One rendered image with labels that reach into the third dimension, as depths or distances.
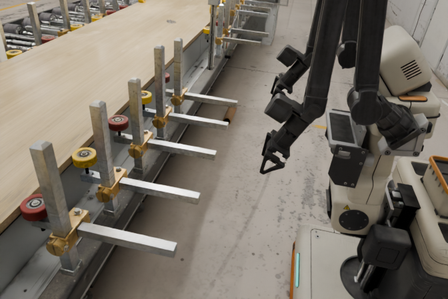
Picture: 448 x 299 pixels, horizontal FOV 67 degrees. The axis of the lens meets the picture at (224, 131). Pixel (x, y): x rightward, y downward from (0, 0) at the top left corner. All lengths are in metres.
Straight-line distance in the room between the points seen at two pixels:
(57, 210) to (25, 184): 0.24
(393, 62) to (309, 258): 1.06
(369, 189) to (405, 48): 0.49
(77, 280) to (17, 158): 0.46
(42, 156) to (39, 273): 0.54
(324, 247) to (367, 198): 0.61
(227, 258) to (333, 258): 0.59
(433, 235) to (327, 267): 0.61
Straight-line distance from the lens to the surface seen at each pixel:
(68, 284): 1.17
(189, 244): 2.11
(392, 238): 1.34
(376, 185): 1.28
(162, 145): 1.41
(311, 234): 1.90
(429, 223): 1.38
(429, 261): 1.34
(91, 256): 1.21
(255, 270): 2.04
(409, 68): 1.09
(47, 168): 0.91
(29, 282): 1.31
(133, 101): 1.30
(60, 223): 1.02
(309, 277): 1.72
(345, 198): 1.33
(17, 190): 1.19
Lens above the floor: 1.63
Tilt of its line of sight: 32 degrees down
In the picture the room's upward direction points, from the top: 5 degrees clockwise
